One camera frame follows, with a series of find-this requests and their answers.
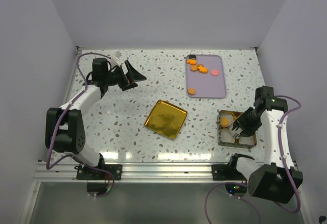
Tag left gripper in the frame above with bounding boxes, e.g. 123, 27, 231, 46
104, 60, 146, 91

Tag green cookie tin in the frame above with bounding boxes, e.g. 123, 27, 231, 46
217, 110, 257, 149

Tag pink round cookie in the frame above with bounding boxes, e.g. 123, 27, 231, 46
211, 69, 219, 76

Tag metal tongs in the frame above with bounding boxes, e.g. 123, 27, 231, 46
230, 128, 243, 140

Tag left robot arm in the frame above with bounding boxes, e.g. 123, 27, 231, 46
45, 54, 147, 180

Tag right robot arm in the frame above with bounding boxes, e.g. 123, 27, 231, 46
227, 86, 303, 204

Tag white paper cup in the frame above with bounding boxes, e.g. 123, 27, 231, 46
239, 136, 255, 146
220, 113, 234, 128
220, 128, 235, 143

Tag gold tin lid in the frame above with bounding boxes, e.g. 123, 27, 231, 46
145, 99, 188, 140

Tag purple tray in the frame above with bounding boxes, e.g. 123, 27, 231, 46
185, 54, 227, 98

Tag orange flower cookie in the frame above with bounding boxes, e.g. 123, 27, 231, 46
191, 65, 198, 71
186, 59, 197, 65

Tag orange flower cookie lower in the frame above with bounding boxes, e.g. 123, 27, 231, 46
191, 65, 198, 71

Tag orange star cookie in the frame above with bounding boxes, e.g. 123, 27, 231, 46
197, 64, 208, 73

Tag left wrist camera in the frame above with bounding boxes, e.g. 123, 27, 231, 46
110, 51, 122, 67

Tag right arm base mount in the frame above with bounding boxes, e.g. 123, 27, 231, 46
211, 153, 254, 181

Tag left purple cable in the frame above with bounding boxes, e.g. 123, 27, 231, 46
45, 52, 115, 199

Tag aluminium front rail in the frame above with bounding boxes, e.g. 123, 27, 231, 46
33, 160, 302, 183

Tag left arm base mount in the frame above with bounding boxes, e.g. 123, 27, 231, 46
74, 164, 123, 181

